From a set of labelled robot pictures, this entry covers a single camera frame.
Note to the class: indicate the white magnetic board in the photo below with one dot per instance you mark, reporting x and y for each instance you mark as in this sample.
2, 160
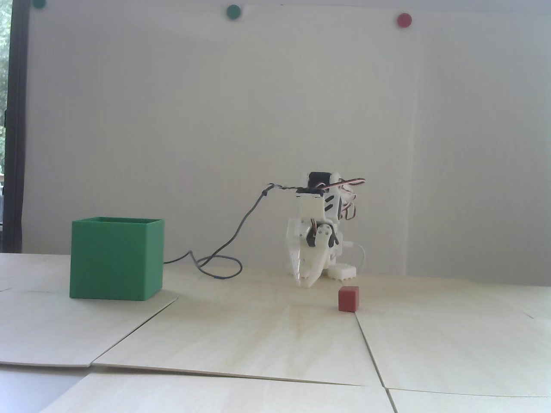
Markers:
172, 107

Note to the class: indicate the green open box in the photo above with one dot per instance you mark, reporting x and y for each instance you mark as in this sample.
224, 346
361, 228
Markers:
112, 262

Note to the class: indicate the green round magnet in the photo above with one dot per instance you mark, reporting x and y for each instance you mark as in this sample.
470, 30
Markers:
233, 11
39, 3

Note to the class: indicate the red block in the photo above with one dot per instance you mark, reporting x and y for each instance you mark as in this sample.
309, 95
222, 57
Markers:
348, 299

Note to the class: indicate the white serrated gripper finger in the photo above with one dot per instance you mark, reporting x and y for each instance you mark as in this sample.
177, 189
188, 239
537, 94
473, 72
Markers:
296, 262

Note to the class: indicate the dark window frame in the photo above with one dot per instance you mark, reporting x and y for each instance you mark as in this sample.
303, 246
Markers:
17, 129

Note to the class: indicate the red round magnet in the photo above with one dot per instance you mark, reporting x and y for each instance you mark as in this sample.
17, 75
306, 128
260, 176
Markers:
404, 20

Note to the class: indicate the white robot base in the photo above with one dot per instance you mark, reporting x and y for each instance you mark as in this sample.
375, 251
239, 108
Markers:
344, 272

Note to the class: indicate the white smooth gripper finger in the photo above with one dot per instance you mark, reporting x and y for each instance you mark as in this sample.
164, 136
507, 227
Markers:
317, 262

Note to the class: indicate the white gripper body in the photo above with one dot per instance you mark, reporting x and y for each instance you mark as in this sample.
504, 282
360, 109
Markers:
298, 238

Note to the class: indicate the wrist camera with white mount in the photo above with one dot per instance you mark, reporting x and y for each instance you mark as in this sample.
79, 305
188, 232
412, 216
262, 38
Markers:
311, 206

